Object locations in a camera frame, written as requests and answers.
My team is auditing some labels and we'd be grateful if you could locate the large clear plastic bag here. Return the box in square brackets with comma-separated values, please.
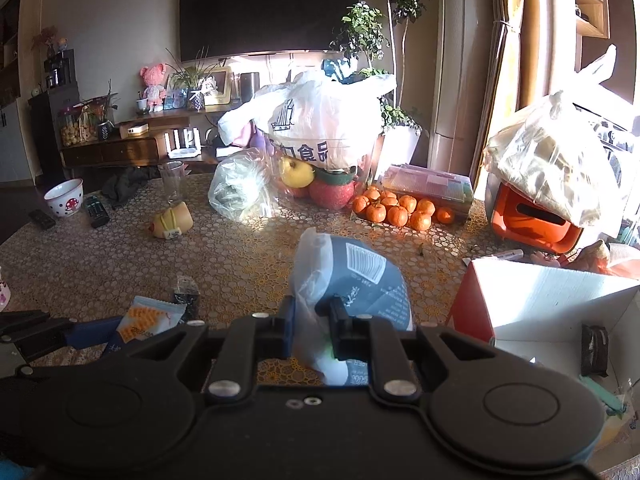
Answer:
[481, 44, 640, 229]

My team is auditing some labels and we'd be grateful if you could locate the white mushroom print bowl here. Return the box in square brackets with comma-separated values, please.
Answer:
[43, 178, 85, 219]

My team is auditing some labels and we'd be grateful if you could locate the dark tall cabinet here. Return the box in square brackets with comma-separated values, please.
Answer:
[27, 49, 82, 186]

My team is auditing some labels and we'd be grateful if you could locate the black remote control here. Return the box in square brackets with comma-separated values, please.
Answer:
[82, 195, 111, 229]
[28, 208, 57, 231]

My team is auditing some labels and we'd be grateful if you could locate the flower vase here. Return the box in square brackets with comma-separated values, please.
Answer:
[31, 25, 69, 59]

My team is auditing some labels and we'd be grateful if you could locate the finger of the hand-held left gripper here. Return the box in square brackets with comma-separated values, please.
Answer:
[0, 310, 125, 361]
[0, 355, 116, 386]

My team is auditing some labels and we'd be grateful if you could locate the drinking glass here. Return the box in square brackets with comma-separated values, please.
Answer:
[158, 161, 187, 206]

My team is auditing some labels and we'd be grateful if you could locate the yellow apple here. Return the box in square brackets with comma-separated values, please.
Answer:
[278, 156, 316, 189]

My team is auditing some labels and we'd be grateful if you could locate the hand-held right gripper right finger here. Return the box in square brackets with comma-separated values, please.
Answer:
[327, 296, 501, 403]

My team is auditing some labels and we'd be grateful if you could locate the pile of tangerines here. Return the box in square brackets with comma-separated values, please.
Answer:
[351, 186, 457, 232]

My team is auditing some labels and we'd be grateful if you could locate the clear plastic lidded box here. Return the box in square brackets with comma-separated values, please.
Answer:
[381, 163, 475, 222]

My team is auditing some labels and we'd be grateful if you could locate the yellow toy figure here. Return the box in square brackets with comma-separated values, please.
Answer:
[151, 201, 195, 240]

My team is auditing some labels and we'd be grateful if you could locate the red cardboard box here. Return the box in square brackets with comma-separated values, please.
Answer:
[444, 257, 640, 443]

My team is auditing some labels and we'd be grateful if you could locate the dark snack packet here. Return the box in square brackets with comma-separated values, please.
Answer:
[173, 276, 201, 324]
[580, 324, 610, 377]

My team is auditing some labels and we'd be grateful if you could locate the grey cylinder speaker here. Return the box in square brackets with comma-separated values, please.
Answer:
[239, 72, 262, 104]

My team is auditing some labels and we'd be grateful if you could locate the small plant patterned vase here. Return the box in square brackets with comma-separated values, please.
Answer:
[80, 79, 121, 142]

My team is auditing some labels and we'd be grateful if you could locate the orange blue snack packet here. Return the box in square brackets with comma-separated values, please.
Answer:
[106, 296, 187, 357]

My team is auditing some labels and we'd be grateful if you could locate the dark cloth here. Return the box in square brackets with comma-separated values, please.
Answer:
[101, 166, 162, 209]

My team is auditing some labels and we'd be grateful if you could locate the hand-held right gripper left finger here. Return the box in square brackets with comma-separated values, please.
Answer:
[116, 295, 297, 403]

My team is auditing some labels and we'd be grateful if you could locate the black television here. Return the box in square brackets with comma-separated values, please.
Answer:
[178, 0, 362, 64]

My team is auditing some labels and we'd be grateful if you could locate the potted green tree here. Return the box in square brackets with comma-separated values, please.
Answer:
[327, 0, 432, 167]

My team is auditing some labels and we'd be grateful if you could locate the white router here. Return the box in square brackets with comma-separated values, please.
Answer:
[165, 127, 203, 157]

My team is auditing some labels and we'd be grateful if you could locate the white plastic shopping bag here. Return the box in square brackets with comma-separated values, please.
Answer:
[218, 69, 397, 172]

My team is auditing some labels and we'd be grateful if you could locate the wooden television cabinet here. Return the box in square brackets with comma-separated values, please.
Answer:
[60, 105, 261, 171]

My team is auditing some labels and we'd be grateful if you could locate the grass plant in vase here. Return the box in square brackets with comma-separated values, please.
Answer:
[164, 46, 223, 112]

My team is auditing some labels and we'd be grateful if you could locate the red white tissue pack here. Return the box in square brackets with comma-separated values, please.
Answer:
[575, 240, 640, 281]

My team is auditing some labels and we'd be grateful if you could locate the yellow curtain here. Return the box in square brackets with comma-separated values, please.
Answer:
[475, 0, 533, 196]

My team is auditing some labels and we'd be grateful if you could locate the photo frame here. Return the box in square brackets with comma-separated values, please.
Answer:
[202, 66, 234, 107]

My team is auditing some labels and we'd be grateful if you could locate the white standing air conditioner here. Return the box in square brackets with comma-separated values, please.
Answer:
[431, 0, 501, 171]

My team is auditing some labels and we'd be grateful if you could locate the black coffee machine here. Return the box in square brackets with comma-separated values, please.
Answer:
[44, 57, 72, 90]

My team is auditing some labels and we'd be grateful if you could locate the clear bag of greens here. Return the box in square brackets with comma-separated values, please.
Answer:
[207, 148, 275, 222]

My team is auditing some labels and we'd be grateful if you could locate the blue white bread packet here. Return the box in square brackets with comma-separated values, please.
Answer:
[290, 227, 417, 387]

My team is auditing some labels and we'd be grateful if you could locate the clear glass fruit bowl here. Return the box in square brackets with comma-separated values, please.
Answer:
[252, 127, 383, 208]

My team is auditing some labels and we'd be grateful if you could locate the pink plush doll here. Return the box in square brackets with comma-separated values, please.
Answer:
[138, 63, 169, 113]

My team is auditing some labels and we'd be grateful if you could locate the blue picture frame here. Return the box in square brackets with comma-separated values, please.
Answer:
[321, 58, 362, 84]

